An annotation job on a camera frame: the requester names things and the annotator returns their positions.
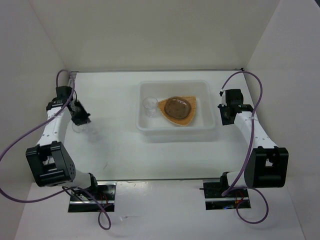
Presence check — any clear plastic cup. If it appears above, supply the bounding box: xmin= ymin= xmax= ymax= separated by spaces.
xmin=142 ymin=96 xmax=159 ymax=118
xmin=71 ymin=122 xmax=97 ymax=135

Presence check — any orange woven triangular plate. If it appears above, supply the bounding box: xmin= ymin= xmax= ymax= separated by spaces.
xmin=158 ymin=95 xmax=197 ymax=127

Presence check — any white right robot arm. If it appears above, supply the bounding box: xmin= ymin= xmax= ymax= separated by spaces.
xmin=218 ymin=89 xmax=289 ymax=197

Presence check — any clear glass dish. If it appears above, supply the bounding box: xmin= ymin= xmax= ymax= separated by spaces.
xmin=164 ymin=96 xmax=192 ymax=120

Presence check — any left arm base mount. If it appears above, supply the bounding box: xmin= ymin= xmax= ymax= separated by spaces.
xmin=68 ymin=181 xmax=117 ymax=213

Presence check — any translucent white plastic bin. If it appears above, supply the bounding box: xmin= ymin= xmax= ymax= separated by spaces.
xmin=136 ymin=80 xmax=216 ymax=137

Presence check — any clear plastic cup front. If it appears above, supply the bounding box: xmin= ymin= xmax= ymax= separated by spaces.
xmin=71 ymin=122 xmax=97 ymax=135

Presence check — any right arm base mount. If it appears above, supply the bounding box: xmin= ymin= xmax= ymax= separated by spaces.
xmin=199 ymin=178 xmax=251 ymax=211

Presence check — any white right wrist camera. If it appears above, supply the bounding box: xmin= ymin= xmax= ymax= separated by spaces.
xmin=219 ymin=89 xmax=227 ymax=107

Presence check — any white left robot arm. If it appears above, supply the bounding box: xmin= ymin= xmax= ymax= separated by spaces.
xmin=25 ymin=86 xmax=100 ymax=200

